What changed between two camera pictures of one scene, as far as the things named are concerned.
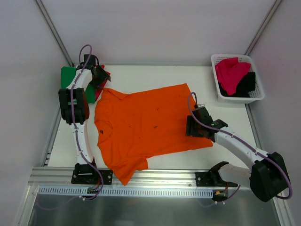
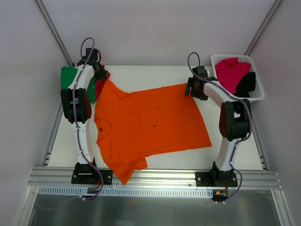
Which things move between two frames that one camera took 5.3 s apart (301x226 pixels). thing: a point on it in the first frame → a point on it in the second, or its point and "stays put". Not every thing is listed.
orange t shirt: x=130 y=128 stays put
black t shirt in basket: x=246 y=84 stays put
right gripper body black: x=192 y=127 → x=188 y=87
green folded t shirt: x=67 y=73 stays put
